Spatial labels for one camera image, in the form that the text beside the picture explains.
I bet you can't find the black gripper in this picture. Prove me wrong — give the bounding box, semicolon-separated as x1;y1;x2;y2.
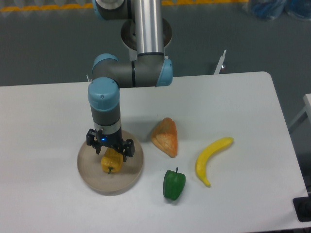
86;128;135;162

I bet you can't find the yellow bell pepper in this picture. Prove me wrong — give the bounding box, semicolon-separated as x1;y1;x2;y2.
101;148;123;174

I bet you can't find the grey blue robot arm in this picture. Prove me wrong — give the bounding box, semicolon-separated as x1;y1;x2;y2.
86;0;173;161

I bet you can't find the beige round plate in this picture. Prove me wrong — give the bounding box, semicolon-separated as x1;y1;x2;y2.
77;130;144;195

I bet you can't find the orange pepper slice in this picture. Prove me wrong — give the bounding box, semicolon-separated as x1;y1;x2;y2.
151;117;178;158

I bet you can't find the green bell pepper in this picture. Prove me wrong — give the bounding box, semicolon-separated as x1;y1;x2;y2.
163;167;186;201

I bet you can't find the yellow banana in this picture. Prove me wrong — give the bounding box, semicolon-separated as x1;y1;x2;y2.
195;137;234;187

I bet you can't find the black device at table edge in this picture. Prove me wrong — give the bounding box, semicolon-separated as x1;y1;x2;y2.
293;197;311;222

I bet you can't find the blue plastic bag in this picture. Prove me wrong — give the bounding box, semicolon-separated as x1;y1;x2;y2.
247;0;311;21

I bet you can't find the white frame leg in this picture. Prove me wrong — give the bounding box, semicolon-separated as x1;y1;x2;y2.
214;50;226;75

